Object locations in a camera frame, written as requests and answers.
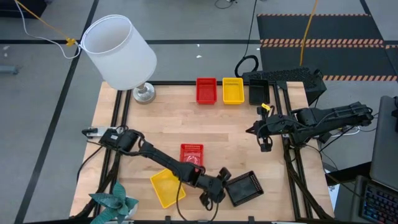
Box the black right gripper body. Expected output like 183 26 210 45
259 114 289 139

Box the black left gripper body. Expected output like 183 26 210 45
198 174 226 205

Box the black plastic slotted basket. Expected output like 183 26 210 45
248 78 271 106
223 170 265 208

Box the yellow plastic slotted basket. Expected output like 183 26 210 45
149 167 188 210
222 77 246 106

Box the red plastic slotted basket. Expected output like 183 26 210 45
179 142 205 168
195 77 218 106

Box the black hazard-striped floor mat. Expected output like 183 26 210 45
256 13 398 83

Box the teal artificial plant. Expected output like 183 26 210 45
88 181 140 224

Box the grey laptop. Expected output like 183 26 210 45
369 95 398 192

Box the silver mounting plate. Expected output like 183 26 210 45
81 126 111 139

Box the black computer keyboard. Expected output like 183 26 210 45
359 182 398 224

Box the white shade silver table lamp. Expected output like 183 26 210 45
80 14 158 105

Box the black equipment case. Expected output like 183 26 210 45
0 0 47 18

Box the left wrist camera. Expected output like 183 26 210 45
200 191 218 208

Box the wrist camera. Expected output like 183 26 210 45
200 191 218 208
259 136 274 153

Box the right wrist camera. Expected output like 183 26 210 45
259 136 274 153

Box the yellow hanging cable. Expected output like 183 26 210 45
299 0 319 67

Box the black hanging cable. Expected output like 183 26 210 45
234 0 260 79

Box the black aluminium table frame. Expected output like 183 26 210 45
70 80 336 224

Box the yellow cable with connector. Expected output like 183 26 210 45
14 0 77 48

